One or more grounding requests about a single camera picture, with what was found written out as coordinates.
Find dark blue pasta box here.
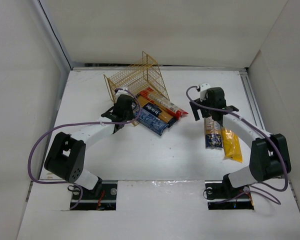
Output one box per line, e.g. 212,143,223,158
137,109,168,136

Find starry blue spaghetti bag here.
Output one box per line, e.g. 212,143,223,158
204,116,223,150

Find red end spaghetti bag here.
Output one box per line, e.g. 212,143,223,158
139,87,189,120

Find yellow end spaghetti bag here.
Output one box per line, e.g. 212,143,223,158
221,127,243,163

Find blue label spaghetti bag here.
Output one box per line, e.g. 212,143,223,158
137,95,177,128

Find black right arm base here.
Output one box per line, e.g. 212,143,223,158
202,176,254,211

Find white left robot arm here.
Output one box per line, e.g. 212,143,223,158
44,94,140,196

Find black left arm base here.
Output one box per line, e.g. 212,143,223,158
67,180,118,211

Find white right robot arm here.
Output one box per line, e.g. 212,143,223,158
185,83,291,192

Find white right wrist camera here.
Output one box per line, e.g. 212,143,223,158
196,82,211,102

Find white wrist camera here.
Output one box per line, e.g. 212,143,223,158
114,87,130,101
196,82,211,102

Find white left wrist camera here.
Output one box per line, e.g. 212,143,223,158
114,87,130,101

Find gold wire shelf rack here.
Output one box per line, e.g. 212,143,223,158
103,51,170,126

